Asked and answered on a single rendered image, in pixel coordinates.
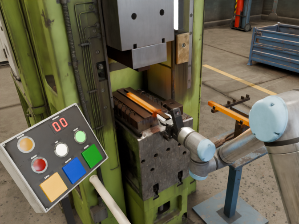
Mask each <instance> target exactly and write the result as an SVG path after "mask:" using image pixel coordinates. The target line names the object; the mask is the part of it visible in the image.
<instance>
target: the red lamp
mask: <svg viewBox="0 0 299 224"><path fill-rule="evenodd" d="M33 167H34V169H35V170H36V171H39V172H40V171H43V170H44V169H45V167H46V163H45V161H44V160H43V159H37V160H35V161H34V163H33Z"/></svg>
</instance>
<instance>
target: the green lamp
mask: <svg viewBox="0 0 299 224"><path fill-rule="evenodd" d="M76 139H77V141H79V142H83V141H84V140H85V134H84V133H83V132H81V131H79V132H77V133H76Z"/></svg>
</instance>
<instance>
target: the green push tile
mask: <svg viewBox="0 0 299 224"><path fill-rule="evenodd" d="M81 155H82V156H83V158H84V160H85V161H86V163H87V165H88V166H89V168H92V167H93V166H95V165H96V164H97V163H98V162H99V161H100V160H102V159H103V158H102V156H101V154H100V153H99V151H98V149H97V147H96V146H95V144H92V145H91V146H90V147H88V148H87V149H86V150H84V151H83V152H82V153H81Z"/></svg>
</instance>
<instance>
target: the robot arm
mask: <svg viewBox="0 0 299 224"><path fill-rule="evenodd" d="M170 113H171V115H170V114H167V115H168V116H170V118H169V120H166V119H164V118H163V117H161V116H160V115H158V114H157V119H158V123H159V126H160V127H162V126H165V127H166V131H164V135H165V136H166V137H168V138H169V139H175V140H176V141H177V142H178V143H180V144H181V145H183V146H184V147H185V148H187V149H188V150H189V151H190V164H189V174H190V176H191V177H192V178H194V179H196V180H205V179H206V178H207V177H208V173H211V172H213V171H216V170H218V169H221V168H223V167H226V166H228V165H232V164H233V163H234V162H235V161H236V160H238V159H240V158H242V157H244V156H246V155H248V154H250V153H252V152H254V151H255V150H257V149H259V148H261V147H263V146H265V147H266V148H267V152H268V156H269V159H270V162H271V166H272V169H273V173H274V176H275V180H276V183H277V186H278V189H279V193H280V197H281V200H282V203H283V207H284V211H285V213H286V217H287V221H288V224H299V88H297V89H293V90H290V91H287V92H283V93H280V94H277V95H272V96H267V97H265V98H264V99H261V100H259V101H257V102H256V103H255V104H254V105H253V106H252V109H251V110H250V113H249V126H250V128H249V129H248V130H246V131H245V132H243V133H242V134H241V135H239V136H238V137H236V138H234V139H233V140H232V141H230V142H229V143H227V144H226V145H223V146H222V147H220V148H219V149H217V150H216V149H215V145H214V144H213V143H212V142H211V141H210V140H209V139H207V138H205V137H203V136H202V135H200V134H199V133H197V132H196V131H194V130H193V129H191V128H190V127H184V123H183V120H182V115H181V111H180V108H173V109H171V110H170ZM165 114H166V113H165ZM166 133H167V135H169V136H167V135H166ZM171 136H172V138H171Z"/></svg>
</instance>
